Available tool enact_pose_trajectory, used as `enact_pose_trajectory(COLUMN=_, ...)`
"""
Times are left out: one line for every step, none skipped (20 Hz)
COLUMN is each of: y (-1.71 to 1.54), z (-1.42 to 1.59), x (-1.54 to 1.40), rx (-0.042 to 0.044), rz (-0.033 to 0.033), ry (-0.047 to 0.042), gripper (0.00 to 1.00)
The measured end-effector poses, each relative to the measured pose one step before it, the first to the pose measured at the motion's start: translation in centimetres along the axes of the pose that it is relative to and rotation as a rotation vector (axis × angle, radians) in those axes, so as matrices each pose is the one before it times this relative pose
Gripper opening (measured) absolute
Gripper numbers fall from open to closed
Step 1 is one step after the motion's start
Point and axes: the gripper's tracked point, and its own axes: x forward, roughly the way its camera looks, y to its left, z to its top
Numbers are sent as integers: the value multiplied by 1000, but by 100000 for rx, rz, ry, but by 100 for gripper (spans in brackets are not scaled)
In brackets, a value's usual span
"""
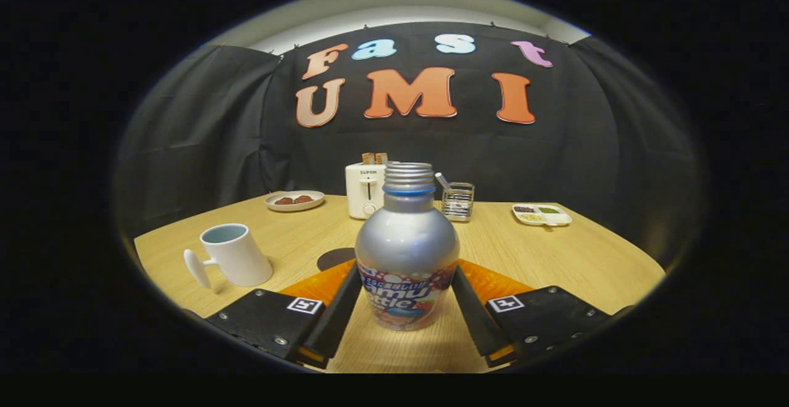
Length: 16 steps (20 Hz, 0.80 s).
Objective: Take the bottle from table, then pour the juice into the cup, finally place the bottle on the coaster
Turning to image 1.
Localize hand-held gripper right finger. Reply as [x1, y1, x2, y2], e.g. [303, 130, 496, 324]
[452, 259, 611, 368]

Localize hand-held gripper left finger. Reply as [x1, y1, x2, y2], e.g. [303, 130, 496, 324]
[206, 259, 363, 369]

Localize white round plate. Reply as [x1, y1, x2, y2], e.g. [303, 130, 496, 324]
[265, 191, 325, 212]

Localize brown round coaster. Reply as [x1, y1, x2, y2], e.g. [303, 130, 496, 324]
[317, 247, 357, 272]

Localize white toaster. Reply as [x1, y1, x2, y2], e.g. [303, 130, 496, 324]
[345, 162, 389, 220]

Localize wire cutlery holder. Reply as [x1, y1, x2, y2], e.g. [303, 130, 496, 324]
[441, 182, 475, 222]

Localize white cup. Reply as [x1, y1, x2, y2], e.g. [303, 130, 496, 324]
[183, 223, 274, 289]

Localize silver juice bottle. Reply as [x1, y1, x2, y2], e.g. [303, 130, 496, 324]
[354, 162, 460, 332]

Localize white divided dish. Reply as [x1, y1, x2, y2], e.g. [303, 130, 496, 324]
[512, 203, 573, 227]

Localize wooden table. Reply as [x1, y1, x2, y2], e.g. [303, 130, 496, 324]
[134, 194, 666, 374]

